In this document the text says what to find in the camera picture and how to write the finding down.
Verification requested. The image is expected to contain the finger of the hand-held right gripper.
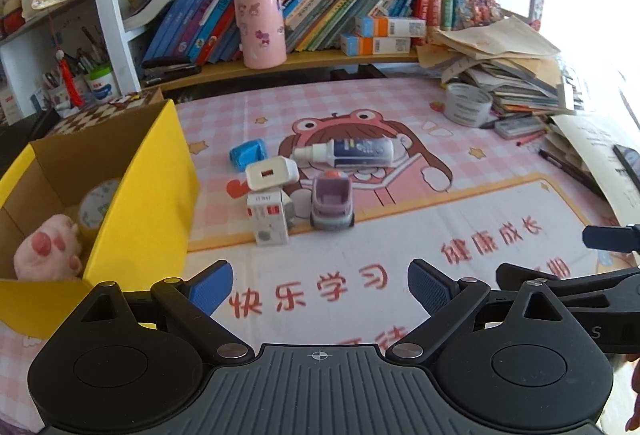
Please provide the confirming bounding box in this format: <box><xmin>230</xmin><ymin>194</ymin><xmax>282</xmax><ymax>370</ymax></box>
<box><xmin>496</xmin><ymin>262</ymin><xmax>568</xmax><ymax>294</ymax></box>
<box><xmin>582</xmin><ymin>224</ymin><xmax>640</xmax><ymax>256</ymax></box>

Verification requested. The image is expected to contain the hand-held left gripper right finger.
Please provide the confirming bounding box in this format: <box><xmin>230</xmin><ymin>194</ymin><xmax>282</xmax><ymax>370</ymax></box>
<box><xmin>385</xmin><ymin>259</ymin><xmax>583</xmax><ymax>363</ymax></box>

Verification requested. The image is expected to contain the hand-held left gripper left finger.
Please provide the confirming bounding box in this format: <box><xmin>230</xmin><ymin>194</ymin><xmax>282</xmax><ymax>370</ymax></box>
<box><xmin>62</xmin><ymin>260</ymin><xmax>256</xmax><ymax>364</ymax></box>

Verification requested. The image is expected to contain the yellow cardboard box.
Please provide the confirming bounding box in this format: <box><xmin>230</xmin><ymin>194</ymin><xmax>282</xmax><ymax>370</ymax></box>
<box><xmin>0</xmin><ymin>99</ymin><xmax>201</xmax><ymax>338</ymax></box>

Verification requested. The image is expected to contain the white USB charger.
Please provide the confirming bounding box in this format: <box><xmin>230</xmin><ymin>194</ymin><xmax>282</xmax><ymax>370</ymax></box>
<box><xmin>245</xmin><ymin>156</ymin><xmax>301</xmax><ymax>192</ymax></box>

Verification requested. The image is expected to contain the yellow tape roll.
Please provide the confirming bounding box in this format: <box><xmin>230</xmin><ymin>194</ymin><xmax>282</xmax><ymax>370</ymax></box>
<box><xmin>77</xmin><ymin>178</ymin><xmax>121</xmax><ymax>241</ymax></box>

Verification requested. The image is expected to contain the white spray bottle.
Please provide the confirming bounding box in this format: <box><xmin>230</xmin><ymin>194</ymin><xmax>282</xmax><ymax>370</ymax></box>
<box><xmin>291</xmin><ymin>136</ymin><xmax>403</xmax><ymax>168</ymax></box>

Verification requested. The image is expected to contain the pink plush toy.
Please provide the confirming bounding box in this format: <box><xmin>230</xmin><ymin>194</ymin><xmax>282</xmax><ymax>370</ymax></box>
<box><xmin>13</xmin><ymin>214</ymin><xmax>85</xmax><ymax>281</ymax></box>

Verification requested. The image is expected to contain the black pen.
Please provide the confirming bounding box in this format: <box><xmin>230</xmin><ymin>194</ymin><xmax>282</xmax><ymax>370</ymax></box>
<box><xmin>539</xmin><ymin>149</ymin><xmax>608</xmax><ymax>200</ymax></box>

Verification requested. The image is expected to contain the small white red-label box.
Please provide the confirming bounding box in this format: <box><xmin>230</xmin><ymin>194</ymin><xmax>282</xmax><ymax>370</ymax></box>
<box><xmin>246</xmin><ymin>191</ymin><xmax>296</xmax><ymax>247</ymax></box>

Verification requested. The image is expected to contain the purple toy car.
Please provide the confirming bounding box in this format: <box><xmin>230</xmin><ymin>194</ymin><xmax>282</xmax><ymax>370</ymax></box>
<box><xmin>309</xmin><ymin>171</ymin><xmax>357</xmax><ymax>231</ymax></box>

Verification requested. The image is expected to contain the small blue pencil sharpener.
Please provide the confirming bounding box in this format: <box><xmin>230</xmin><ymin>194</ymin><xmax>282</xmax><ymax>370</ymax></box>
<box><xmin>229</xmin><ymin>140</ymin><xmax>266</xmax><ymax>170</ymax></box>

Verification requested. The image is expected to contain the grey tin pencil case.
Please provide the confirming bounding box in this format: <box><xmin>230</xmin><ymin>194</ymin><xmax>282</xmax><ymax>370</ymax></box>
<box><xmin>494</xmin><ymin>115</ymin><xmax>548</xmax><ymax>139</ymax></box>

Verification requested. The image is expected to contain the pink checkered printed tablecloth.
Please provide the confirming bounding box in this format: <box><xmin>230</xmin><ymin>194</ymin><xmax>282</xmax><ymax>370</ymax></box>
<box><xmin>0</xmin><ymin>75</ymin><xmax>640</xmax><ymax>366</ymax></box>

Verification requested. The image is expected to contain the grey tape roll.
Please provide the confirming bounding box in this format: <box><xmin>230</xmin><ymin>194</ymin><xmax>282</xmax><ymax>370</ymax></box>
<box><xmin>444</xmin><ymin>83</ymin><xmax>493</xmax><ymax>128</ymax></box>

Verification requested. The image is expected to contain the wooden chessboard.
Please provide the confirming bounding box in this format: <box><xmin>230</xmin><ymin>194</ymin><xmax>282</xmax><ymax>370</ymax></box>
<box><xmin>47</xmin><ymin>87</ymin><xmax>166</xmax><ymax>138</ymax></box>

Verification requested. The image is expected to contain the pile of papers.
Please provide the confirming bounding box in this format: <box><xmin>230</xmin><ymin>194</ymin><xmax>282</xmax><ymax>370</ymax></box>
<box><xmin>417</xmin><ymin>15</ymin><xmax>640</xmax><ymax>246</ymax></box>

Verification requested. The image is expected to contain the black stapler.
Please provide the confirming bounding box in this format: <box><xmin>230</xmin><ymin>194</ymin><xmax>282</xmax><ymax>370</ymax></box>
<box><xmin>141</xmin><ymin>56</ymin><xmax>201</xmax><ymax>88</ymax></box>

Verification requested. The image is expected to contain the white jar green lid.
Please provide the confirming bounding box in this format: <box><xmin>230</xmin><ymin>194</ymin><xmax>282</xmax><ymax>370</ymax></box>
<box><xmin>84</xmin><ymin>67</ymin><xmax>118</xmax><ymax>103</ymax></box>

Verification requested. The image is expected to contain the pen holder with pens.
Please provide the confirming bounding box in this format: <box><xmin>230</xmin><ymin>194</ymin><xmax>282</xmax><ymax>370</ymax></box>
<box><xmin>42</xmin><ymin>55</ymin><xmax>96</xmax><ymax>110</ymax></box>

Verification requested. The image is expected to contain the orange white medicine box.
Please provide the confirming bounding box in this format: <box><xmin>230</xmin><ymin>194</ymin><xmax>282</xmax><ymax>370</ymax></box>
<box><xmin>340</xmin><ymin>34</ymin><xmax>412</xmax><ymax>56</ymax></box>
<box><xmin>355</xmin><ymin>16</ymin><xmax>427</xmax><ymax>38</ymax></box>

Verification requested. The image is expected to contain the red tassel charm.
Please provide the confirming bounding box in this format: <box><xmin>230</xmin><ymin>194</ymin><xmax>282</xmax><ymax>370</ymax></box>
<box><xmin>54</xmin><ymin>50</ymin><xmax>85</xmax><ymax>108</ymax></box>

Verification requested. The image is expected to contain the colourful patterned box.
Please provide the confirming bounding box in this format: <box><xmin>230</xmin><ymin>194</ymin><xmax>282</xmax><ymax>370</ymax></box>
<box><xmin>452</xmin><ymin>0</ymin><xmax>505</xmax><ymax>33</ymax></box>

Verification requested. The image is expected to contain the pink cartoon canister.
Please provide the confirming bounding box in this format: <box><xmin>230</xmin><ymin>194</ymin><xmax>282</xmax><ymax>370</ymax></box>
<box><xmin>234</xmin><ymin>0</ymin><xmax>287</xmax><ymax>69</ymax></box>

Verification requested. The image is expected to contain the white wooden bookshelf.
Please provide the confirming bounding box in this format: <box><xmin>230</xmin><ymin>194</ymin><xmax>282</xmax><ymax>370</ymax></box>
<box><xmin>0</xmin><ymin>0</ymin><xmax>546</xmax><ymax>90</ymax></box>

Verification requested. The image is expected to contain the row of shelf books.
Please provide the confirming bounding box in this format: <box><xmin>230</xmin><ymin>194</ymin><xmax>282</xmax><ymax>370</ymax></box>
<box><xmin>142</xmin><ymin>0</ymin><xmax>426</xmax><ymax>66</ymax></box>

